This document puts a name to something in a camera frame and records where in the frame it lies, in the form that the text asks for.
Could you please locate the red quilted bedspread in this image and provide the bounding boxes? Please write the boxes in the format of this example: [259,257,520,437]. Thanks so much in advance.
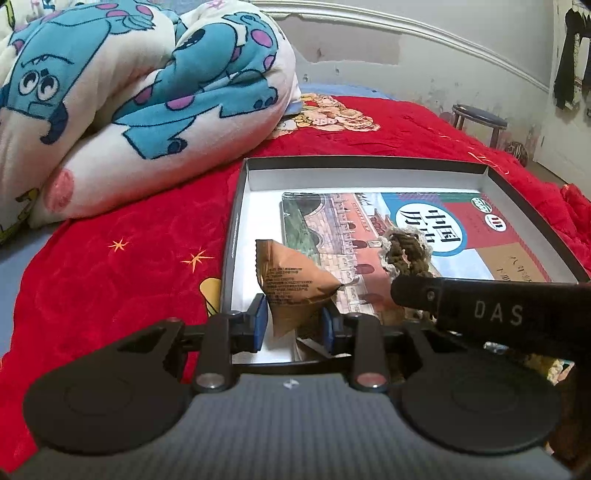
[0,92,591,462]

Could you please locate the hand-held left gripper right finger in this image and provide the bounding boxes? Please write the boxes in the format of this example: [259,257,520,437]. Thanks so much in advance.
[322,305,457,393]

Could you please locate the black cardboard box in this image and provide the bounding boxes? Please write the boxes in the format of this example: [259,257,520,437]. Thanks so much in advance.
[221,157,591,374]

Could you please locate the illustrated textbook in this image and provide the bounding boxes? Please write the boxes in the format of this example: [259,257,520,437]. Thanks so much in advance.
[281,191,552,356]

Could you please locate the round blue-topped stool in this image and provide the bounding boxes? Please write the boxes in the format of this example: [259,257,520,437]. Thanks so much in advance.
[450,104,509,148]

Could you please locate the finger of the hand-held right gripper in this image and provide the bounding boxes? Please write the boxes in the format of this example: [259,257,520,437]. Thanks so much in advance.
[390,274,444,324]

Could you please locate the silver curved bed headboard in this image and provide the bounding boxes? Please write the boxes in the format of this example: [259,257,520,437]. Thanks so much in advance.
[249,0,555,93]

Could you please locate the cartoon monster printed blanket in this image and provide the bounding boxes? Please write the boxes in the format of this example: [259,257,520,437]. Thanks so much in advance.
[0,0,301,245]

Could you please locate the brown striped ball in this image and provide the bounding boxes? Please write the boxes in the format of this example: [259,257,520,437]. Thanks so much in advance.
[505,141,529,167]

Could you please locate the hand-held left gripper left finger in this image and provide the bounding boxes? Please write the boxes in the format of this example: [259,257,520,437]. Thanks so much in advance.
[108,295,269,393]

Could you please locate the brown triangular snack packet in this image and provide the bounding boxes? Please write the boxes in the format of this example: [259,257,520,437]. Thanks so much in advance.
[255,239,343,337]

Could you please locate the hanging dark clothes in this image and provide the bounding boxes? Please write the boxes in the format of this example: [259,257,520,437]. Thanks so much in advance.
[553,4,591,109]

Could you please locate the white door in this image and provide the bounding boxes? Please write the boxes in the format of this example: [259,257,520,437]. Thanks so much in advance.
[538,92,591,185]

